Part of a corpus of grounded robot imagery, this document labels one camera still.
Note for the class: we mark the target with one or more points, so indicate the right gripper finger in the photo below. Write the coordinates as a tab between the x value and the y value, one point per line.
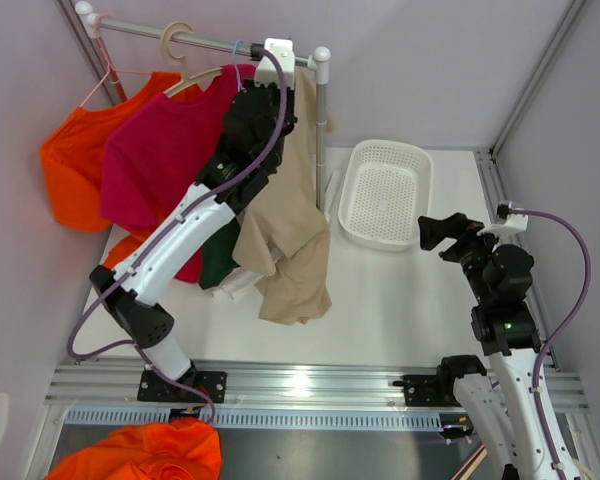
452	227
429	239

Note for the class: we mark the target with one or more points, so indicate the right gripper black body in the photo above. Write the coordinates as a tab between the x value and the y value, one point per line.
475	249

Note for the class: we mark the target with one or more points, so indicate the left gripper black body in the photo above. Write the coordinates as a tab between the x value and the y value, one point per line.
276	97

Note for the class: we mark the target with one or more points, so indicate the beige t shirt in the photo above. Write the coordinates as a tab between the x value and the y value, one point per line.
284	236

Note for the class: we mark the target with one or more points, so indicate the green and white t shirt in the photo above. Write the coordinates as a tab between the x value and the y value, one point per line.
221	275

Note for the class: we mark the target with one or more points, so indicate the light blue wire hanger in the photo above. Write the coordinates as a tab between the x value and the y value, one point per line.
237	60

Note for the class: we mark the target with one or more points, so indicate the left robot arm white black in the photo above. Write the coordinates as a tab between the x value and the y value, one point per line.
248	153

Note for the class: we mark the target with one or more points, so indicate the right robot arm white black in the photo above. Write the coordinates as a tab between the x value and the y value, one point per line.
505	394

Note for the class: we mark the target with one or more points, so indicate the magenta t shirt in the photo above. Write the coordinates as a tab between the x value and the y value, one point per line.
153	157

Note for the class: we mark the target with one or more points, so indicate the beige wooden hanger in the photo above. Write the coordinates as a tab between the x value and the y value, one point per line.
187	78

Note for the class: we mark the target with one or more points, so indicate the orange t shirt on hanger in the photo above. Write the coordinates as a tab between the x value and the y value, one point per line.
72	159

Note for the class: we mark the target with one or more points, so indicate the white perforated plastic basket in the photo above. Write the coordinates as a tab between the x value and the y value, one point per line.
386	188

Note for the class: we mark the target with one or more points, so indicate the metal clothes rack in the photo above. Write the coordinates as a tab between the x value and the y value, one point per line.
318	63

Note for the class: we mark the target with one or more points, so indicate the orange cloth pile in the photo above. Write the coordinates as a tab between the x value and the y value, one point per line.
185	448

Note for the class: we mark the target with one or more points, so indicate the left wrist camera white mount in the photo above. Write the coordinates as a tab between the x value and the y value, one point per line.
276	63

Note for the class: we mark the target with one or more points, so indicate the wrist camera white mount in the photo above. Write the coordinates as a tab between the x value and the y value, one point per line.
508	222
276	63

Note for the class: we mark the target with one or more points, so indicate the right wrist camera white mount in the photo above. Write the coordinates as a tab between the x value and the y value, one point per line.
508	222

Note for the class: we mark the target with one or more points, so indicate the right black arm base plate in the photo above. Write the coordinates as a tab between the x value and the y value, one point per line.
426	391

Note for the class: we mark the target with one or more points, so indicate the pink wire hanger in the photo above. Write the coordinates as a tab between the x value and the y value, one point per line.
111	74

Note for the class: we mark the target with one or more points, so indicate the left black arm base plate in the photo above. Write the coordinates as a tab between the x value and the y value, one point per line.
153	389

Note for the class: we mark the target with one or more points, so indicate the aluminium rail frame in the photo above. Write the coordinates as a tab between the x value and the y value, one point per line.
116	380

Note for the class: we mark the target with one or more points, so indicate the slotted grey cable duct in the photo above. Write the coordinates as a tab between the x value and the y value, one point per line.
274	419

